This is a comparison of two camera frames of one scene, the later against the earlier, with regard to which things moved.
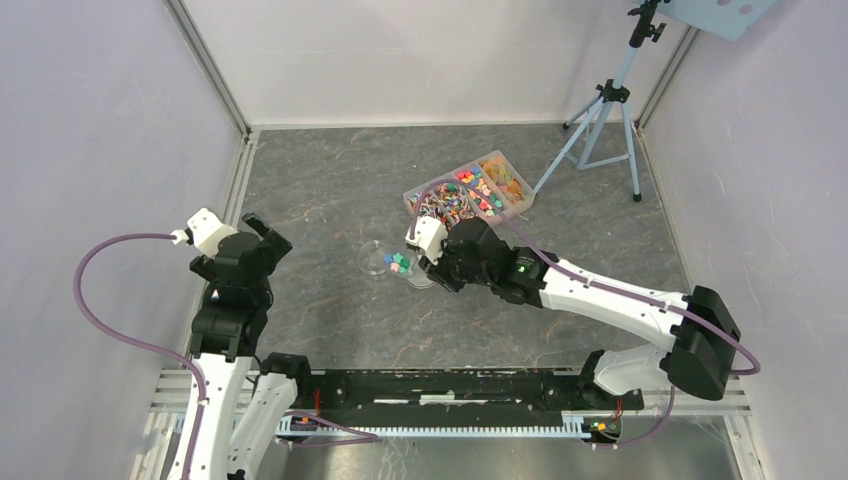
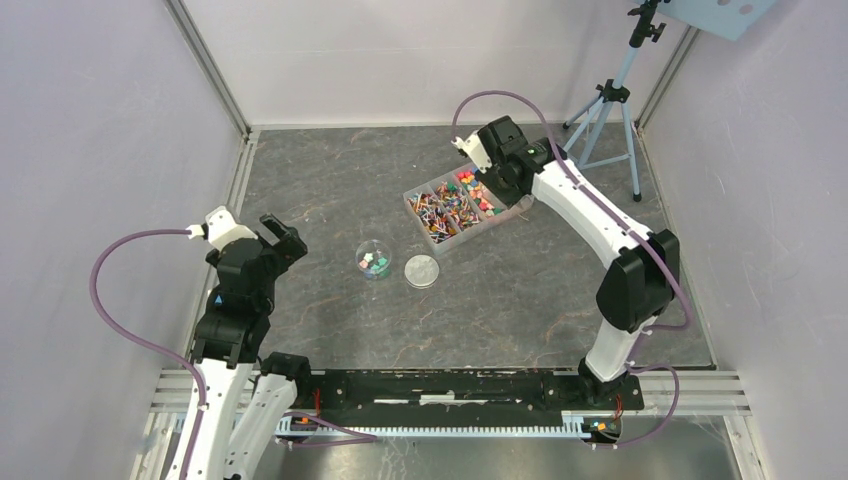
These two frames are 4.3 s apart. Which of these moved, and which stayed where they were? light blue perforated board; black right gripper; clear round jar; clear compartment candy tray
Moved: black right gripper
Stayed: clear compartment candy tray; clear round jar; light blue perforated board
